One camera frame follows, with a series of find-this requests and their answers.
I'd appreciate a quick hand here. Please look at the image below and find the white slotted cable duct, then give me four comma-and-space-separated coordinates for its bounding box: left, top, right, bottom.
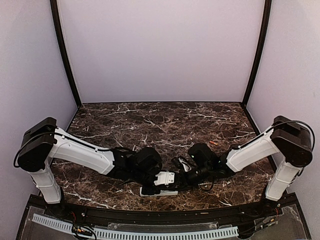
31, 213, 240, 240

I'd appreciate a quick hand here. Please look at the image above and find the black frame post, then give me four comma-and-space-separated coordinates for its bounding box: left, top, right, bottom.
49, 0, 82, 108
241, 0, 272, 109

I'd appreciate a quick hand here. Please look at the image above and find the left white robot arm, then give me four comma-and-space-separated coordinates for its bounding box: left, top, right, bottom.
13, 117, 162, 218

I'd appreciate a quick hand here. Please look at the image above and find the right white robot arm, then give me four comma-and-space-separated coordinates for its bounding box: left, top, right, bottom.
174, 115, 316, 217

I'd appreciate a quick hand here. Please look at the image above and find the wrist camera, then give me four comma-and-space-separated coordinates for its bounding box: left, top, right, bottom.
154, 171, 175, 186
171, 156, 194, 172

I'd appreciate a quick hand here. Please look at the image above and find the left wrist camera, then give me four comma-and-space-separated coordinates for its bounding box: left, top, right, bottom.
154, 171, 175, 186

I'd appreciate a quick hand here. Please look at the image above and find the left black frame post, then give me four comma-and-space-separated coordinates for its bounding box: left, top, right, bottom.
49, 0, 82, 108

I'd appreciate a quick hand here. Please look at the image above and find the black front rail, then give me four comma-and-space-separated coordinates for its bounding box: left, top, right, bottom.
46, 193, 300, 226

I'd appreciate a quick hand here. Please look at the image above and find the white remote control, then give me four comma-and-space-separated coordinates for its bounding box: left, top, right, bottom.
139, 187, 178, 197

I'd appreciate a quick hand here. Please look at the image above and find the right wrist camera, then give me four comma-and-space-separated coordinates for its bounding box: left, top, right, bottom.
171, 156, 194, 172

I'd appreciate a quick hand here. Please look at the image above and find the right black frame post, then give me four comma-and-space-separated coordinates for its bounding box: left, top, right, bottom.
241, 0, 272, 109

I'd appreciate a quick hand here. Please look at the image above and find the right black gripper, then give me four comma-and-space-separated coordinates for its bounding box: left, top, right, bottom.
176, 162, 212, 190

